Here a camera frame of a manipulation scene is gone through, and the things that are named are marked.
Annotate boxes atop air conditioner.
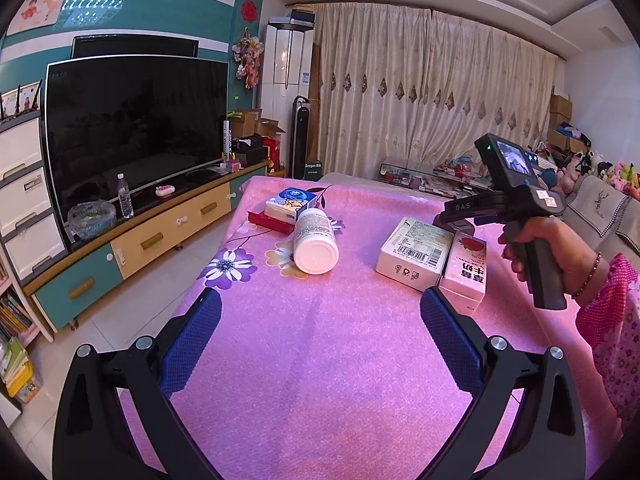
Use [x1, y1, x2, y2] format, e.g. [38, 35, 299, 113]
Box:
[267, 4, 317, 28]

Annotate pink floral tablecloth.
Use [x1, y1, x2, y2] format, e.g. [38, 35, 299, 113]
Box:
[120, 175, 626, 480]

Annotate person's right hand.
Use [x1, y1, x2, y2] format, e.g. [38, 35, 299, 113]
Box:
[497, 216, 603, 301]

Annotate beige patterned curtain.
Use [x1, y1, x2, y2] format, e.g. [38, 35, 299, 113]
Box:
[312, 2, 563, 186]

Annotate black wall panel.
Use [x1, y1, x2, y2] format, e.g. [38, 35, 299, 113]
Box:
[70, 35, 200, 59]

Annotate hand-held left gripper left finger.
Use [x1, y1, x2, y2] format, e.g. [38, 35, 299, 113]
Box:
[50, 287, 223, 480]

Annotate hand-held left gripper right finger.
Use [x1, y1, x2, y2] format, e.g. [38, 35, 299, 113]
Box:
[420, 287, 586, 480]

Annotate black curved television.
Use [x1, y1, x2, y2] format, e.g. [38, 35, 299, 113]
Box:
[44, 56, 230, 233]

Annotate hanging flower decoration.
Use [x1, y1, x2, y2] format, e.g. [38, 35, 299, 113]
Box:
[232, 27, 265, 90]

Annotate white standing air conditioner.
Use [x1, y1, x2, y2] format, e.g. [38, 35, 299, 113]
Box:
[257, 22, 316, 171]

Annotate stack of cardboard boxes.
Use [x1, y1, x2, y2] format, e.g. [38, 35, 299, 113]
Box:
[546, 92, 586, 153]

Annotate row of colourful books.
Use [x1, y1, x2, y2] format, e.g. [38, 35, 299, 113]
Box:
[0, 290, 43, 406]

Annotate person's right forearm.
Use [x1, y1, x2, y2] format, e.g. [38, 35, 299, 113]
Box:
[575, 252, 640, 431]

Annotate white cardboard medicine box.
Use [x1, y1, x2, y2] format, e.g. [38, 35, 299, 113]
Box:
[376, 216, 455, 292]

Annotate black router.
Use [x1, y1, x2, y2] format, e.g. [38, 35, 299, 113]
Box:
[12, 82, 43, 111]

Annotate beige covered sofa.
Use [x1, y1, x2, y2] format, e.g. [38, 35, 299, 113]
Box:
[560, 175, 640, 256]

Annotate black box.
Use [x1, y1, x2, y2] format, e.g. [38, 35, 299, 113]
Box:
[232, 140, 268, 163]

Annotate blue star bag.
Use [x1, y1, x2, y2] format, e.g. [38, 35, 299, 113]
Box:
[524, 149, 557, 188]

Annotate clear plastic bag bowl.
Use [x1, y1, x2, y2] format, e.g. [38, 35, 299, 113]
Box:
[67, 201, 117, 241]

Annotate pile of plush toys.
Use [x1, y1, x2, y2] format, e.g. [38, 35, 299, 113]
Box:
[557, 150, 640, 196]

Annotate glass display table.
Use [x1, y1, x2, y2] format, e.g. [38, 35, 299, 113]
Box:
[379, 161, 493, 198]

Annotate white pill bottle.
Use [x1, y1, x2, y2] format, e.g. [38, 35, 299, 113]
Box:
[293, 208, 340, 276]

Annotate blue white tissue pack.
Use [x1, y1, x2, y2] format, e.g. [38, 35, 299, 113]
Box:
[264, 187, 317, 225]

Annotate tall red box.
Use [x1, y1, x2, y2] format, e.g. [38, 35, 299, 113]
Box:
[262, 135, 283, 171]

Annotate clear water bottle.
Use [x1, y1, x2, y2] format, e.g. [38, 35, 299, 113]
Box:
[116, 173, 134, 219]

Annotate pink milk carton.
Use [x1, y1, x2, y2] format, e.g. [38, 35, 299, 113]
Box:
[438, 231, 488, 317]

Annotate teal and yellow television cabinet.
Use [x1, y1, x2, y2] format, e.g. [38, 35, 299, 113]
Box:
[22, 160, 271, 331]

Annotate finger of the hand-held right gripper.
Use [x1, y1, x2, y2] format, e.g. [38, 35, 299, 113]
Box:
[434, 211, 476, 235]

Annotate white plastic drawer unit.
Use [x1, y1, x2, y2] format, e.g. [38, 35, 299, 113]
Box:
[0, 110, 68, 286]

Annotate flat red box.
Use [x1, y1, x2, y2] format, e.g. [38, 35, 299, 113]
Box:
[247, 210, 296, 235]

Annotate black tower fan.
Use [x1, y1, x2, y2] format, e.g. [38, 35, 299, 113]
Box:
[291, 95, 309, 179]

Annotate cartoon wall poster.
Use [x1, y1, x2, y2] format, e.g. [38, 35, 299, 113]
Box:
[6, 0, 71, 36]

